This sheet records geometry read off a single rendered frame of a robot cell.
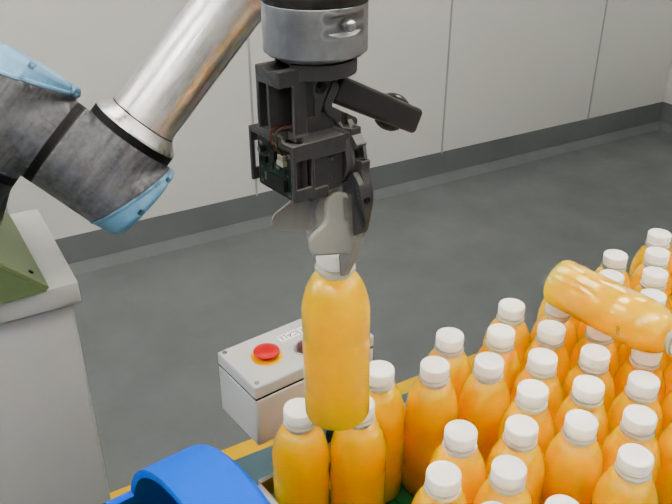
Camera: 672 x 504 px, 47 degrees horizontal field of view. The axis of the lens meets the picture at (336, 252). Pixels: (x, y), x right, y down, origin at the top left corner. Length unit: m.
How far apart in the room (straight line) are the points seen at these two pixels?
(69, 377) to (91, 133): 0.42
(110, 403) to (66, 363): 1.44
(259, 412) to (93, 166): 0.48
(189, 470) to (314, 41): 0.39
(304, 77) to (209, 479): 0.35
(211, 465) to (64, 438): 0.77
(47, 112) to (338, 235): 0.67
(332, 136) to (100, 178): 0.65
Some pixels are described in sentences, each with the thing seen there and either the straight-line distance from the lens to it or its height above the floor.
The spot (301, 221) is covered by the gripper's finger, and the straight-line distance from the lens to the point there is 0.76.
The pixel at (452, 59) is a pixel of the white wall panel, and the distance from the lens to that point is 4.27.
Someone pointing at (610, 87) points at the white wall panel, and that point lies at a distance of 5.23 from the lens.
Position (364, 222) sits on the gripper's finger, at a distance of 0.71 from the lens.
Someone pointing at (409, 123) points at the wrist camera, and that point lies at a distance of 0.75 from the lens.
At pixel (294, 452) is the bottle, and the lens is 0.96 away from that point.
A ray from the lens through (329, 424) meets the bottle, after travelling 0.85.
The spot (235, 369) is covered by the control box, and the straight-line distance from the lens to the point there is 1.04.
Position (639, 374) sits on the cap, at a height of 1.11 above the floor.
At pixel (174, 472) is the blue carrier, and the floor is 1.23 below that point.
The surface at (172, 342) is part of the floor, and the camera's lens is 3.05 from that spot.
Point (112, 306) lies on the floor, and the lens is 3.33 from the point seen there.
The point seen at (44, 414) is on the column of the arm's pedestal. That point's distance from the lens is 1.43.
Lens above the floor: 1.73
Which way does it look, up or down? 29 degrees down
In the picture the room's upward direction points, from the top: straight up
